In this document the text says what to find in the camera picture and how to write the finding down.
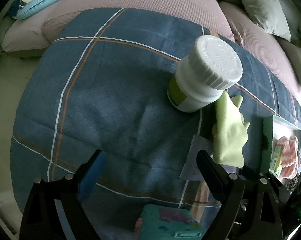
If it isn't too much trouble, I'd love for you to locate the light green cloth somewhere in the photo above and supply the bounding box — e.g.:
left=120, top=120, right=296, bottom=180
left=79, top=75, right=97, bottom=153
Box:
left=212, top=91, right=250, bottom=168

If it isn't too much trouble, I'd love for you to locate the black white spotted scrunchie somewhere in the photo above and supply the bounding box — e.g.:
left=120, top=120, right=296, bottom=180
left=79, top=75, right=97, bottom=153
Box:
left=287, top=173, right=300, bottom=193

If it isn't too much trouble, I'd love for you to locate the pink white knitted cloth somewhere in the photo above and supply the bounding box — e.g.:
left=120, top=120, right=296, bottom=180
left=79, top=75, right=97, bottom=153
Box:
left=276, top=135, right=301, bottom=179

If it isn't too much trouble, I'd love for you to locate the white tray box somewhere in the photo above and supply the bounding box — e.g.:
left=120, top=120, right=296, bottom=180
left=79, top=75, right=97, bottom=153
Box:
left=260, top=115, right=301, bottom=181

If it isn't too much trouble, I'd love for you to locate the teal heart case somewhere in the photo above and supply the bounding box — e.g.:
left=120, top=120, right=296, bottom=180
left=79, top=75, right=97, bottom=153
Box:
left=133, top=204, right=205, bottom=240

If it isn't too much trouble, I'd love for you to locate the grey side pillow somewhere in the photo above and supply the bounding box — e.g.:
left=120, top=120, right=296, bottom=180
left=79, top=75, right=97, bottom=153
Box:
left=276, top=37, right=301, bottom=86

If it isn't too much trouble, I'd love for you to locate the white pill bottle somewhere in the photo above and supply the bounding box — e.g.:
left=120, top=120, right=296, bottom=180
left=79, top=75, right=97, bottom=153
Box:
left=167, top=35, right=243, bottom=113

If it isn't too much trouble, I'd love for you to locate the pink seat cushion right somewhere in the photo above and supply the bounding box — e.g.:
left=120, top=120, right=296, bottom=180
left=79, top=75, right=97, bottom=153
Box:
left=219, top=2, right=301, bottom=105

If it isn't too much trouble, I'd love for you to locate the pink seat cushion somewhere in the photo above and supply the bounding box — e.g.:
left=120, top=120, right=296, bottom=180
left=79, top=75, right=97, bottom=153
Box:
left=219, top=2, right=301, bottom=105
left=1, top=0, right=234, bottom=53

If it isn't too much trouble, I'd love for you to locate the blue plaid blanket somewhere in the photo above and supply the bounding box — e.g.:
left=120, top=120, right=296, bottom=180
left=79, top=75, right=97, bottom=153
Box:
left=11, top=8, right=301, bottom=239

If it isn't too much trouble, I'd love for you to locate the grey throw pillow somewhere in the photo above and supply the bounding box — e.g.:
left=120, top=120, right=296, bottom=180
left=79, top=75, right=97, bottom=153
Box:
left=241, top=0, right=291, bottom=41

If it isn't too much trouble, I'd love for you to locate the pink seat cushion left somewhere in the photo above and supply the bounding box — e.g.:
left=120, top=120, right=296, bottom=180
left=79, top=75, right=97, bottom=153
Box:
left=1, top=0, right=234, bottom=53

